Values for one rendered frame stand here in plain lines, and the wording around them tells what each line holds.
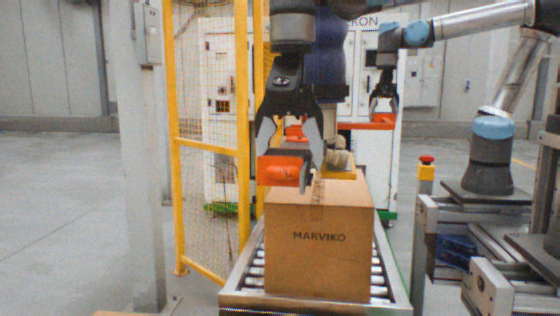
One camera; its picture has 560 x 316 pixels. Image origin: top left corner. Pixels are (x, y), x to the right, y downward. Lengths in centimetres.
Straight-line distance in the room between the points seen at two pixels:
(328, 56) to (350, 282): 83
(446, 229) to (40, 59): 1205
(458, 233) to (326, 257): 46
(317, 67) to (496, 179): 65
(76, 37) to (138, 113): 993
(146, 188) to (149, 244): 34
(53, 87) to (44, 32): 146
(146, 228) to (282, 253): 109
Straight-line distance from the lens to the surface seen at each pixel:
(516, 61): 151
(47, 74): 1260
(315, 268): 150
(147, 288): 254
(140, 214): 236
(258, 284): 173
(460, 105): 1068
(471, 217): 138
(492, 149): 136
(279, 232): 146
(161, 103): 449
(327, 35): 115
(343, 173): 110
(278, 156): 62
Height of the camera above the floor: 138
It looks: 11 degrees down
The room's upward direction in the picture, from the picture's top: straight up
